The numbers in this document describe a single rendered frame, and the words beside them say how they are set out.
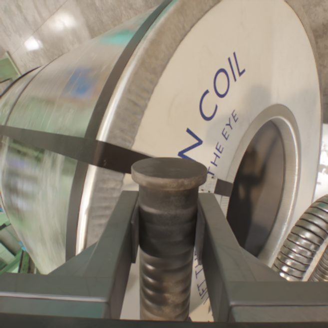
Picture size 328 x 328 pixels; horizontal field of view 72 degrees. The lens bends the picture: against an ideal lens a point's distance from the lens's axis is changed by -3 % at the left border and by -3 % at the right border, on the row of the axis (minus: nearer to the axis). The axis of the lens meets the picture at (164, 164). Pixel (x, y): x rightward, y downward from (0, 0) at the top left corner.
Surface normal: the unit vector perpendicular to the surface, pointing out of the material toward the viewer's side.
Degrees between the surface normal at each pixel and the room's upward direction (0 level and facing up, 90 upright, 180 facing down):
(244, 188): 42
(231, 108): 90
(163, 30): 89
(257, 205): 54
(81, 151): 48
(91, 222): 89
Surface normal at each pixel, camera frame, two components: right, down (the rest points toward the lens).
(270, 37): 0.69, 0.15
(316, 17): -0.65, 0.57
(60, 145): -0.68, -0.22
